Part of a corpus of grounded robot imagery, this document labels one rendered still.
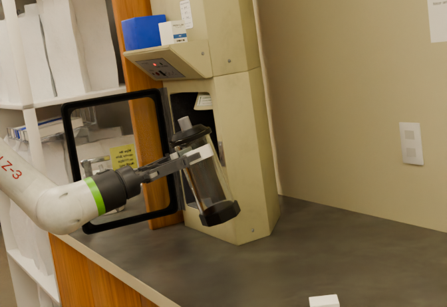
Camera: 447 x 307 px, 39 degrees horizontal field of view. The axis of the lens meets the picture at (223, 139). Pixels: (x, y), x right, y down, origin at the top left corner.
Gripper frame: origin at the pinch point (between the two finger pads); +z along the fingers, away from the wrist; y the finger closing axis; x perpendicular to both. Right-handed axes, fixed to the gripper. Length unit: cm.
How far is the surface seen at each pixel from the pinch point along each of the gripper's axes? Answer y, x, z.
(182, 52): 6.4, -24.3, 8.9
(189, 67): 8.6, -20.3, 10.2
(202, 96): 21.5, -11.3, 16.4
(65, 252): 91, 27, -27
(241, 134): 10.5, 1.7, 18.7
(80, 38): 140, -50, 21
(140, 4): 42, -44, 16
